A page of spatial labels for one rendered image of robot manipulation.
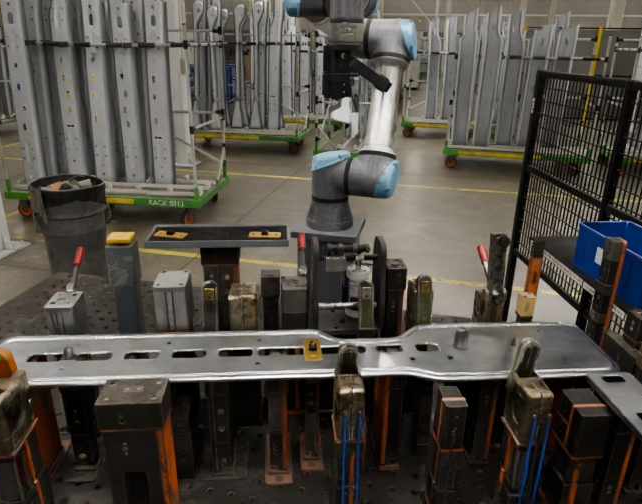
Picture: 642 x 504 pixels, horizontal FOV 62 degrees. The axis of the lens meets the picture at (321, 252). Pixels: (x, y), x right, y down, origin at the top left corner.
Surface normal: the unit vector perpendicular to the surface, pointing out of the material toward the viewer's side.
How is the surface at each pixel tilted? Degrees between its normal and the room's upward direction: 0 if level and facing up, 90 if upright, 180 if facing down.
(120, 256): 90
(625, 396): 0
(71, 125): 86
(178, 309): 90
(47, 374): 0
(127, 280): 90
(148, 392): 0
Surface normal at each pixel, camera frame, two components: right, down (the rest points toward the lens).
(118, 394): 0.01, -0.93
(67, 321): 0.07, 0.36
